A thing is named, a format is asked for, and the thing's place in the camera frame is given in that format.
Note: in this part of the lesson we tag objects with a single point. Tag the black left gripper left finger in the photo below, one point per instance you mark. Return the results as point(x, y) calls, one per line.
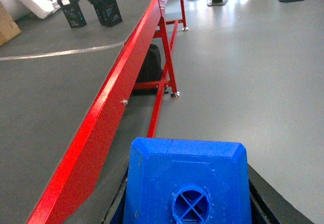
point(115, 183)

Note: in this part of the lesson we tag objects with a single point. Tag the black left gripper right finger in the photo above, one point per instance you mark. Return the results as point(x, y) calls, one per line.
point(268, 205)

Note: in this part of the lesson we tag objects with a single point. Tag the blue printed part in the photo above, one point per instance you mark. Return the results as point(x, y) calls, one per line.
point(187, 181)

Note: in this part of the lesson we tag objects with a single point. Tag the black backpack under table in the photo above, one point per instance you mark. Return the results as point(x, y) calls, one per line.
point(151, 68)

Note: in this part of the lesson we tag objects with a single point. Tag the black box right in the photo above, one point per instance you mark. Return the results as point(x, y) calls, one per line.
point(107, 12)

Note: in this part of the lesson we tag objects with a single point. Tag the black box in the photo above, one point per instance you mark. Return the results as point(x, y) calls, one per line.
point(73, 13)
point(107, 12)

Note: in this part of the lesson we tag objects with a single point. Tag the black box left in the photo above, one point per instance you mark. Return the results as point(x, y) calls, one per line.
point(73, 13)

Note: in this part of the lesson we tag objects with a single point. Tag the large open cardboard box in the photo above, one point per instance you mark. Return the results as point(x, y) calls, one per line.
point(9, 28)

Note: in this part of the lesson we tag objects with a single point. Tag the red table frame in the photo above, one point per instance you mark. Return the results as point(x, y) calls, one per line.
point(78, 172)

